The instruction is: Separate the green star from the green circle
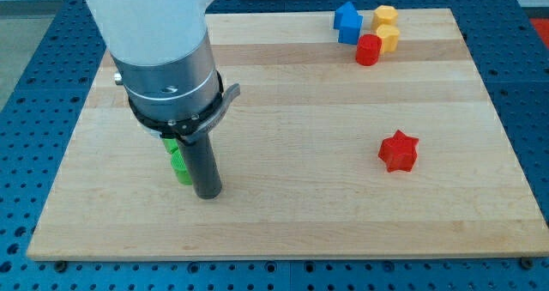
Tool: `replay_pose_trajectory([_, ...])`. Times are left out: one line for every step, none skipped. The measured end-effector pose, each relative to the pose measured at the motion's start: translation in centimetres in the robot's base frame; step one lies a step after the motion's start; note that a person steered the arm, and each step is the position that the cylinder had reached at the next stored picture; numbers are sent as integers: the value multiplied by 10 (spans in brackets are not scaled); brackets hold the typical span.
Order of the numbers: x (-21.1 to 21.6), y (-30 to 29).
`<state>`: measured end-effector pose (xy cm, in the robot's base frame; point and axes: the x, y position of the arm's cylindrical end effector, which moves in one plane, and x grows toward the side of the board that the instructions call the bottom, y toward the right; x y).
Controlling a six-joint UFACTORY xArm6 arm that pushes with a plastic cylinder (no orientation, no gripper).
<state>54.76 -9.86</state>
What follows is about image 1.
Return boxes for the green circle block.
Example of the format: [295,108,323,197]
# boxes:
[171,149,192,185]

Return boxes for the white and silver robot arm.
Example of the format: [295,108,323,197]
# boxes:
[86,0,239,142]

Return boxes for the red star block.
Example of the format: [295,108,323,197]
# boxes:
[377,130,419,173]

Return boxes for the light wooden board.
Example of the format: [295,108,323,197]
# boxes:
[27,9,548,261]

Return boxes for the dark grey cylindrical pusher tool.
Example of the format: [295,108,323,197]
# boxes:
[177,135,222,199]

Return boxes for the red cylinder block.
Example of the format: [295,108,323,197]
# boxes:
[355,34,382,66]

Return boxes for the blue cube block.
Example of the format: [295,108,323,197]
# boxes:
[338,14,363,45]

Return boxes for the blue pentagon block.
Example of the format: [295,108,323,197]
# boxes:
[333,1,358,29]

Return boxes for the yellow heart block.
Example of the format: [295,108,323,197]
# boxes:
[376,24,401,53]

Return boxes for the yellow hexagon block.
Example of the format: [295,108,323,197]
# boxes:
[371,5,398,31]

